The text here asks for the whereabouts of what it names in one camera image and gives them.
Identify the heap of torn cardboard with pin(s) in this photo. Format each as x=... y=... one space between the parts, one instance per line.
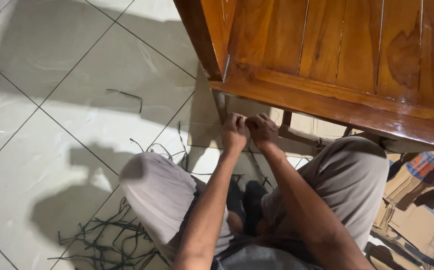
x=415 y=210

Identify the person's right hand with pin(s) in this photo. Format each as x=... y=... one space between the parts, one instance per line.
x=264 y=131

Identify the person's left fingers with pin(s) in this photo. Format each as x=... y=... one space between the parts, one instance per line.
x=235 y=120

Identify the person's black sandals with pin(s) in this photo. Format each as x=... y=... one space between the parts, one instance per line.
x=247 y=202

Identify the brown wooden table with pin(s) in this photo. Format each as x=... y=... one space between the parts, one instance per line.
x=333 y=56

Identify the person's right fingers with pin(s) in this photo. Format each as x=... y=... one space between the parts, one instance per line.
x=256 y=120

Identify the person's left hand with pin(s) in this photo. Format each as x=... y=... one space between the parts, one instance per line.
x=234 y=134

